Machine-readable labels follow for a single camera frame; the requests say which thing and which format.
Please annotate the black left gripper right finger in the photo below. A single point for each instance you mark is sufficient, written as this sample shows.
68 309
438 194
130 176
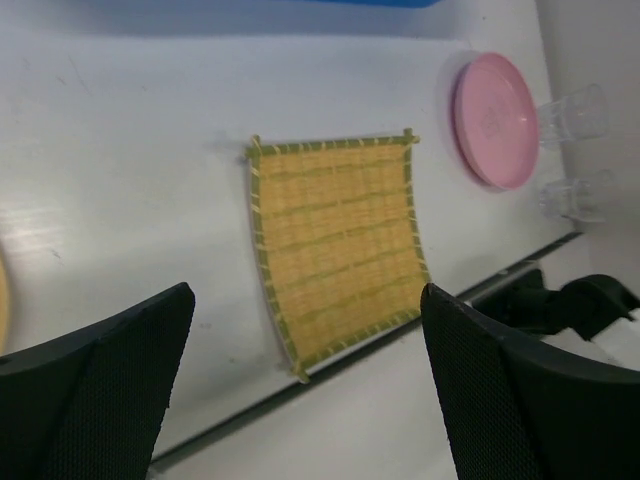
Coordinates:
517 408

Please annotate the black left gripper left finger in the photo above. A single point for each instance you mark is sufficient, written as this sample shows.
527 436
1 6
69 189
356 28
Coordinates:
90 404

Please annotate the clear plastic cup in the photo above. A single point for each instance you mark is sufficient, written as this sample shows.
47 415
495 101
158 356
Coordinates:
581 115
583 199

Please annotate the pink plastic plate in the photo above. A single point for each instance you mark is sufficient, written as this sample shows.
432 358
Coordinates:
495 122

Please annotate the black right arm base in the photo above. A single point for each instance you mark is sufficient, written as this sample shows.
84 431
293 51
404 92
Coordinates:
586 305

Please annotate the blue plastic bin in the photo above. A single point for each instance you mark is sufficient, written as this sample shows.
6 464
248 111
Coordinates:
180 6

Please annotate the tan plate edge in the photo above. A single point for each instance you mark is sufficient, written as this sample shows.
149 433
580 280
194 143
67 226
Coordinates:
5 307

